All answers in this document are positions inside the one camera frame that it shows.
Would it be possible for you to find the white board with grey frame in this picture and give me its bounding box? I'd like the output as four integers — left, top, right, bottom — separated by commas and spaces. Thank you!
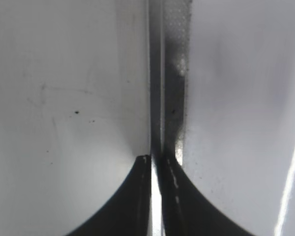
147, 0, 295, 236

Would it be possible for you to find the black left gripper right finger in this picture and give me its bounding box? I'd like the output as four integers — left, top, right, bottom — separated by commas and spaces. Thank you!
156, 150, 251, 236

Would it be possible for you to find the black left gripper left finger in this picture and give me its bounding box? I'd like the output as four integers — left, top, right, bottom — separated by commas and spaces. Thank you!
70, 155, 151, 236

